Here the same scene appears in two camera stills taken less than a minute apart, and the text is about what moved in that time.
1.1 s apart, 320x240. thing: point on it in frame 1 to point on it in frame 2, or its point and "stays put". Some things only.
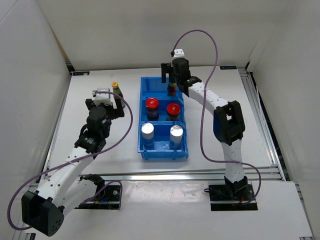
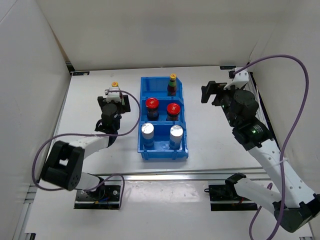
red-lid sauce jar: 152,105 stays put
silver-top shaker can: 147,130 stays put
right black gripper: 167,68 to 212,88
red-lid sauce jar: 173,110 stays put
